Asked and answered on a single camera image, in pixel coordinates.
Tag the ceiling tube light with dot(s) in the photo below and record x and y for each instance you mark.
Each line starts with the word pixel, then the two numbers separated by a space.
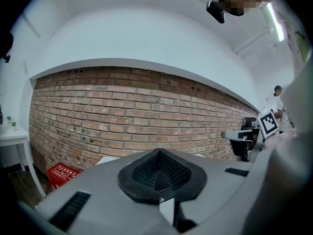
pixel 275 21

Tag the small green potted plant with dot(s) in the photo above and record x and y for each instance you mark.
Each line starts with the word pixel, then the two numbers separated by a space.
pixel 14 125

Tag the white ceiling conduit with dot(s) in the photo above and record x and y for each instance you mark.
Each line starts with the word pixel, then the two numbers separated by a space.
pixel 252 40

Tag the person's right forearm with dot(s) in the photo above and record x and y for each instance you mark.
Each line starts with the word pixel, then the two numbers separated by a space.
pixel 293 168

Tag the green wall sign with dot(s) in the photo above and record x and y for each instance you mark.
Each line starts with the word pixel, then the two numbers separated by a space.
pixel 302 45

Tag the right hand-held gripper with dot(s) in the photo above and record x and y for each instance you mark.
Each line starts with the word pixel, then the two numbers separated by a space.
pixel 268 125

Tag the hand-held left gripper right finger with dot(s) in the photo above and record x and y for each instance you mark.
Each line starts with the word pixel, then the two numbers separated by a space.
pixel 220 187

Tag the white side table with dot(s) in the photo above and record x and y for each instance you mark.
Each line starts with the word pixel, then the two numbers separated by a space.
pixel 12 137

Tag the red fire equipment box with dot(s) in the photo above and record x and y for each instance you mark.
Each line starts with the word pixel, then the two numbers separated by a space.
pixel 62 176

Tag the black head-worn camera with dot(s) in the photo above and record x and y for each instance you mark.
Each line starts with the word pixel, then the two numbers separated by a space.
pixel 215 10

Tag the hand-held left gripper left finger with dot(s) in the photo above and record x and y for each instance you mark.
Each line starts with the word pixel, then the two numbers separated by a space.
pixel 102 187

